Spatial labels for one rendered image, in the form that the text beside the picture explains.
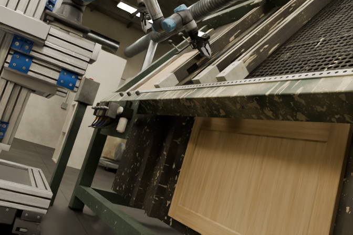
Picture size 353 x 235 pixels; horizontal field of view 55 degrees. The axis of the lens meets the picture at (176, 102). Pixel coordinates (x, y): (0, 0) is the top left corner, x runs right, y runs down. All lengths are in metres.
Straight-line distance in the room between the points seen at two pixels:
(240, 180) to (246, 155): 0.11
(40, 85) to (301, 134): 1.29
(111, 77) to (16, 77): 4.24
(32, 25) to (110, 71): 4.43
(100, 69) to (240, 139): 4.67
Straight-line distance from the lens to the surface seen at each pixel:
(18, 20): 1.67
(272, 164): 1.37
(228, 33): 2.29
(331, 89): 1.00
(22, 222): 1.69
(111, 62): 6.07
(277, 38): 1.69
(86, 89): 2.53
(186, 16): 2.05
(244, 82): 1.31
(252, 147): 1.47
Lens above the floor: 0.51
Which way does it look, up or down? 10 degrees up
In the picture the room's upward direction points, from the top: 17 degrees clockwise
